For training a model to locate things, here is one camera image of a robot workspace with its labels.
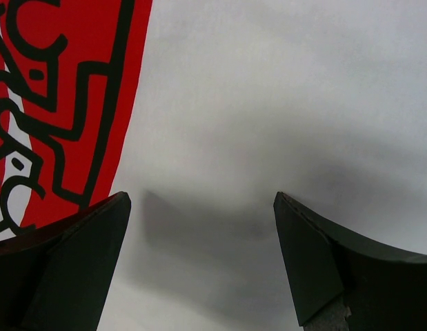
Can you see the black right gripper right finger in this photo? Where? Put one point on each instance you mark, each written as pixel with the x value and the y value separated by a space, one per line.
pixel 342 280

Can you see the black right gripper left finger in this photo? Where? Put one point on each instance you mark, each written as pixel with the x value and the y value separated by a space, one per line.
pixel 57 277

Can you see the white t shirt red print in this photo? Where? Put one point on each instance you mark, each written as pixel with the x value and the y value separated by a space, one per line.
pixel 202 111

